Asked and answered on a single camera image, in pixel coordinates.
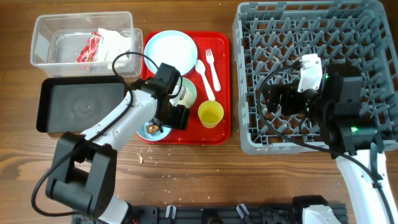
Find pale green bowl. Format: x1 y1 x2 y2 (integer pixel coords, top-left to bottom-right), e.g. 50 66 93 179
169 78 197 108

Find brown food scraps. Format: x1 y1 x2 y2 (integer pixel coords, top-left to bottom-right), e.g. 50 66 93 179
146 124 160 134

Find yellow plastic cup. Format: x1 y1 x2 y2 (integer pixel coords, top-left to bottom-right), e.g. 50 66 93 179
198 100 224 129

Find light blue bowl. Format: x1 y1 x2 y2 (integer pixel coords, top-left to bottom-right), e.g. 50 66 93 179
137 121 172 141

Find white plastic spoon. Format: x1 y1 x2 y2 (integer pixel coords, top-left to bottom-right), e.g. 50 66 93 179
195 59 216 101

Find white plastic fork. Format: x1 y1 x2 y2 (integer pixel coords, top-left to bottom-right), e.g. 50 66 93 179
205 49 221 92

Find light blue plate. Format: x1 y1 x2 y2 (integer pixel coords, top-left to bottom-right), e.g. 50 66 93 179
144 30 198 76

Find white napkin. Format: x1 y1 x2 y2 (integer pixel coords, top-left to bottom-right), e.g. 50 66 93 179
95 28 131 62

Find white rice pile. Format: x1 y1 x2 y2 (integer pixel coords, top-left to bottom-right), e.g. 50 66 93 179
180 90 195 108

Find red snack wrapper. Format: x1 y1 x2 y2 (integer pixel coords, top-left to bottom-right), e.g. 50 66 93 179
76 31 101 63

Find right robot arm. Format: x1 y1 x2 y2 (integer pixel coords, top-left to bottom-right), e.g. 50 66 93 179
259 63 397 223

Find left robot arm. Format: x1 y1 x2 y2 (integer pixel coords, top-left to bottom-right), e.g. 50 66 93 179
44 78 189 223

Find grey dishwasher rack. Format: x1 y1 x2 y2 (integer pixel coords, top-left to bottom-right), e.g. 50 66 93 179
233 1 397 155

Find black waste tray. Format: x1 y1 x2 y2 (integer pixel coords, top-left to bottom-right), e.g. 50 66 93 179
36 75 126 133

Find clear plastic waste bin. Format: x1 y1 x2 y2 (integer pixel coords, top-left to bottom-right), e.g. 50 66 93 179
30 11 143 77

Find red serving tray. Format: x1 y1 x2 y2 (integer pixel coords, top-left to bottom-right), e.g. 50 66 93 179
141 31 231 144

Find food scrap on table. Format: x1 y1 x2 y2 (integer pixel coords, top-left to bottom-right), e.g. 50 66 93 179
138 154 144 164

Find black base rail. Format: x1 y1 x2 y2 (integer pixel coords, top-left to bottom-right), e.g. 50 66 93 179
133 203 300 224

